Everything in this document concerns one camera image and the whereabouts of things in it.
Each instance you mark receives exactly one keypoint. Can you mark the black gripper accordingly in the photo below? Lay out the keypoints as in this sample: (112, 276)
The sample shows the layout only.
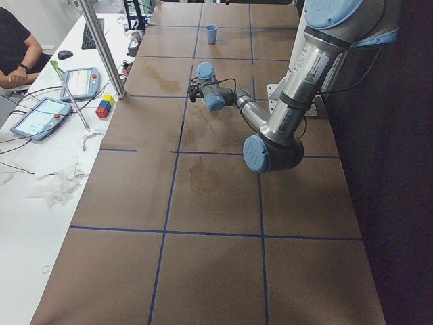
(193, 95)

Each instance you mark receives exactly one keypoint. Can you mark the light blue plastic cup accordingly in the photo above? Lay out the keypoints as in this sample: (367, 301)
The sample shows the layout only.
(211, 33)

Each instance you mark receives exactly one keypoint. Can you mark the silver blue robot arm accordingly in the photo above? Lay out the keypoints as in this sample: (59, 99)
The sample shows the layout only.
(332, 28)

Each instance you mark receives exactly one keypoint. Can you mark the silver metal cylinder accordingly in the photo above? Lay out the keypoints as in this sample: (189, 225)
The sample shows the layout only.
(137, 36)

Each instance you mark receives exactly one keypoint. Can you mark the yellow cube block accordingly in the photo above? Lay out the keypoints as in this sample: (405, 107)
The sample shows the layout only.
(108, 99)

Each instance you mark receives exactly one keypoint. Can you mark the blue cube block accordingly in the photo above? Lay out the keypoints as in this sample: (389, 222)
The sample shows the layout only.
(106, 104)

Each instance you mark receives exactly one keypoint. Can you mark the red cube block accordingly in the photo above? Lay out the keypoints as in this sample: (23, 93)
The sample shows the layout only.
(101, 112)

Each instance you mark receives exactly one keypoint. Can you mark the far blue teach pendant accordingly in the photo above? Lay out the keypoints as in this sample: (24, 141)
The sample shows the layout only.
(83, 83)

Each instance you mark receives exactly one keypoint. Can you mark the blue teach pendant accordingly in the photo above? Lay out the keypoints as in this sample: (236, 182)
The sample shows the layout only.
(43, 119)
(83, 83)

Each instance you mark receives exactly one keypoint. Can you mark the black keyboard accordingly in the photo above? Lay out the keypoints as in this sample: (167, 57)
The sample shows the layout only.
(88, 41)

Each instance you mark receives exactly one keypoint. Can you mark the black computer mouse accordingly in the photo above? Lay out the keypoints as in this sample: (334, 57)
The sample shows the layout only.
(64, 54)

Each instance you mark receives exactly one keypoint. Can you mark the brown paper table cover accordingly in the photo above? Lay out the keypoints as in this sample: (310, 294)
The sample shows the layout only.
(173, 228)

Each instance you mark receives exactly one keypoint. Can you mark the near blue teach pendant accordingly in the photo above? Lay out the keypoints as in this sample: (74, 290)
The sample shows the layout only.
(43, 119)

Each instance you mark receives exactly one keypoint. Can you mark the crumpled white tissue paper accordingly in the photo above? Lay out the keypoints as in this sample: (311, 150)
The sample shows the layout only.
(58, 181)

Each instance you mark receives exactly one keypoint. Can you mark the seated person black shirt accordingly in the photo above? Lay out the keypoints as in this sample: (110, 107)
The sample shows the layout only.
(22, 57)

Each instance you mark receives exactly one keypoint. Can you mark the green handled reacher stick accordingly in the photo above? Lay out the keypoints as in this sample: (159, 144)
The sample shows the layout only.
(89, 132)

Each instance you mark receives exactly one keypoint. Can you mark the aluminium frame post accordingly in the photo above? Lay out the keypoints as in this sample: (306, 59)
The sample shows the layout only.
(102, 47)

